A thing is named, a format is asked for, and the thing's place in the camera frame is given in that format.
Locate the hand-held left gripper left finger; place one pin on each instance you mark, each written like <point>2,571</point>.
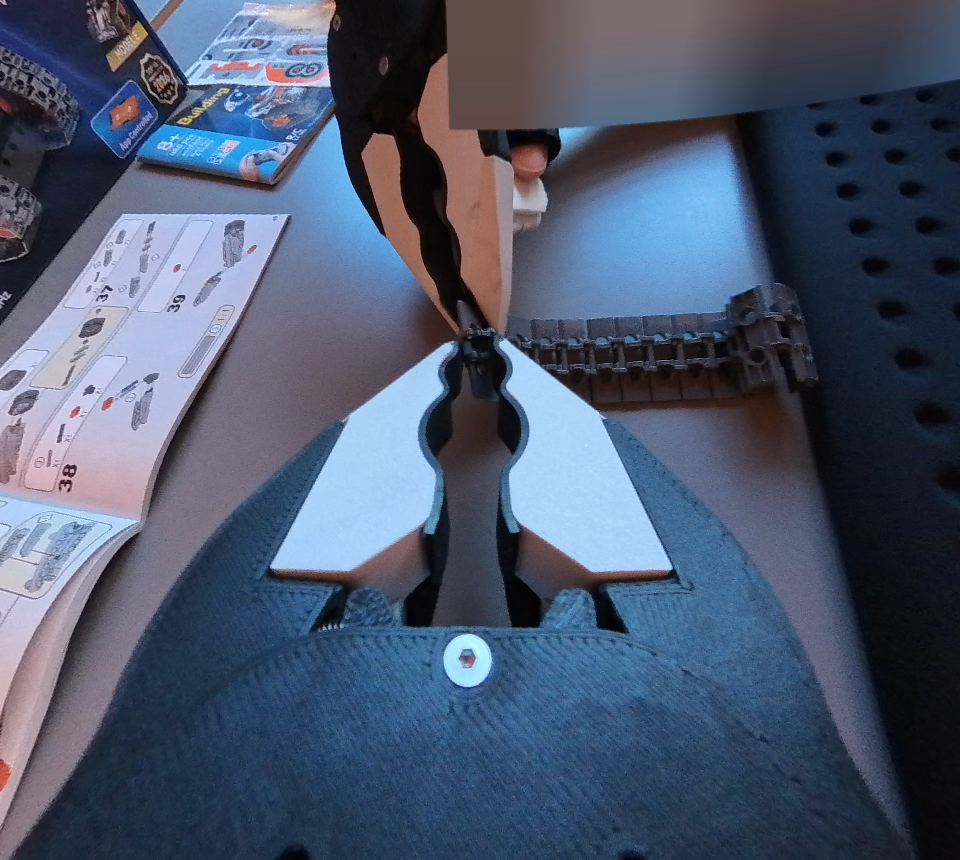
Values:
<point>360,500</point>

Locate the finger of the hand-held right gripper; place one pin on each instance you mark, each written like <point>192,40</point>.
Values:
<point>480,223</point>
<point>397,215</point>

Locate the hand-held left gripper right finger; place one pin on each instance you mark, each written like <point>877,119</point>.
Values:
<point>592,500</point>

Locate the grey desk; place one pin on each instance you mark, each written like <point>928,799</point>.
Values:
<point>337,365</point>

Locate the person's right hand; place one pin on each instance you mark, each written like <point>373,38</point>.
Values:
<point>529,161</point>

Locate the blue printed leaflet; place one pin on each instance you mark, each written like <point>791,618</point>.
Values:
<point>247,103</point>

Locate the white instruction booklet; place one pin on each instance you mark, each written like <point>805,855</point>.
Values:
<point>150,350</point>

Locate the blue robot kit box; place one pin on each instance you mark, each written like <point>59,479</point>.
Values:
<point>75,50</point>

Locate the black perforated chair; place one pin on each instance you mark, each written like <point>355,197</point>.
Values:
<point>885,350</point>

